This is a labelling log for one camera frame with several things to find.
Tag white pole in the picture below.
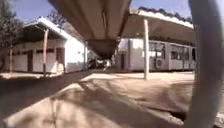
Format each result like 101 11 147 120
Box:
143 18 150 81

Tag concrete path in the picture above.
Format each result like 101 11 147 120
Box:
0 70 224 128

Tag white building with red doors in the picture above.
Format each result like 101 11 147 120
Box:
0 16 89 75

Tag covered walkway roof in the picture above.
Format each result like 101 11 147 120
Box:
47 0 133 61

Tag grey building with overhanging roof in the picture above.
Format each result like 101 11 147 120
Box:
113 5 198 73

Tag red pole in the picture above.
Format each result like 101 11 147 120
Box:
42 28 50 77

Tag bare-branched tree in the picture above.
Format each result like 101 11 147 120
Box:
46 8 68 29

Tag thick pale pole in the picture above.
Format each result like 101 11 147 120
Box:
183 0 224 128

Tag dark green tree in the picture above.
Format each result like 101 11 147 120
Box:
0 0 24 73

